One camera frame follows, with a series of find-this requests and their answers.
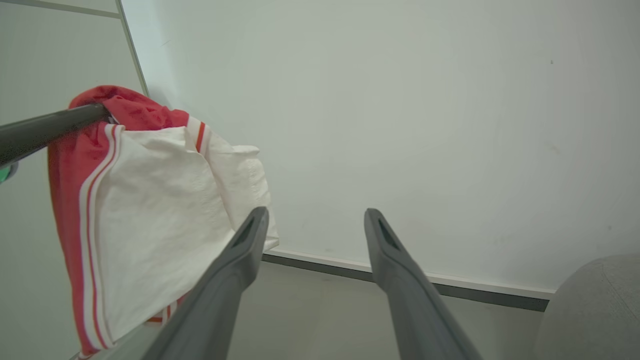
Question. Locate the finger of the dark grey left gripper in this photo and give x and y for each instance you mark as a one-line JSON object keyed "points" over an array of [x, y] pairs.
{"points": [[45, 131]]}

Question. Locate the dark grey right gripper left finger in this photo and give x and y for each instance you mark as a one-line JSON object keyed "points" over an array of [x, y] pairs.
{"points": [[215, 300]]}

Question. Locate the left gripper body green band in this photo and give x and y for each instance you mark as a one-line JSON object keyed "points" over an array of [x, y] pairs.
{"points": [[6, 173]]}

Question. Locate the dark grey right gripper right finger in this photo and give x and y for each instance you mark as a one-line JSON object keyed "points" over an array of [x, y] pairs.
{"points": [[415, 310]]}

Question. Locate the red and white shorts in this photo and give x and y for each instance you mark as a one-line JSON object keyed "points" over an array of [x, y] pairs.
{"points": [[150, 215]]}

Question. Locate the white and grey baseboard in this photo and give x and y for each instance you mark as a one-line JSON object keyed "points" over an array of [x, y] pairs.
{"points": [[450, 287]]}

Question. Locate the grey fabric sofa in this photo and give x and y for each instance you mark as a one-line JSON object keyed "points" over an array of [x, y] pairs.
{"points": [[595, 315]]}

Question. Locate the grey metal partition frame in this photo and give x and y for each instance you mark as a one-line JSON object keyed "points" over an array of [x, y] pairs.
{"points": [[131, 47]]}

